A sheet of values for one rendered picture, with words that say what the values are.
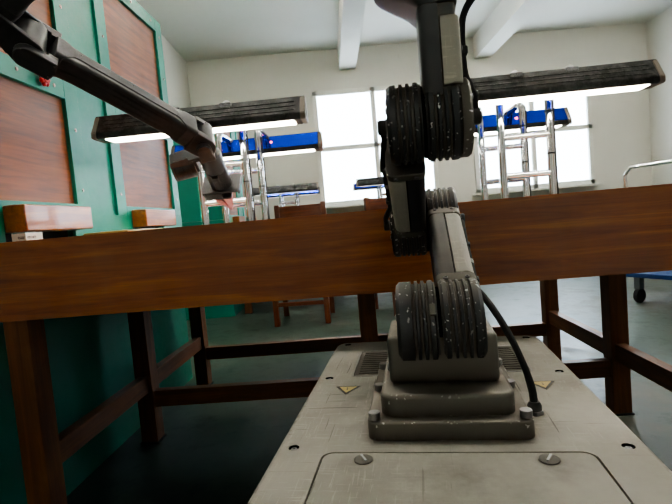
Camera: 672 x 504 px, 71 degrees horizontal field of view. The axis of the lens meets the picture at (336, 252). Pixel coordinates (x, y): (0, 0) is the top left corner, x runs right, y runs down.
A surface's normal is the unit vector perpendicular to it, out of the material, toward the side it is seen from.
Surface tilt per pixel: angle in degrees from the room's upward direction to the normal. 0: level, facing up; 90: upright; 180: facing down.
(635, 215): 90
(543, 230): 90
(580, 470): 0
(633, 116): 90
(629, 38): 90
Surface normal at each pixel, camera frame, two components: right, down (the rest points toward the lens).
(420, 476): -0.08, -0.99
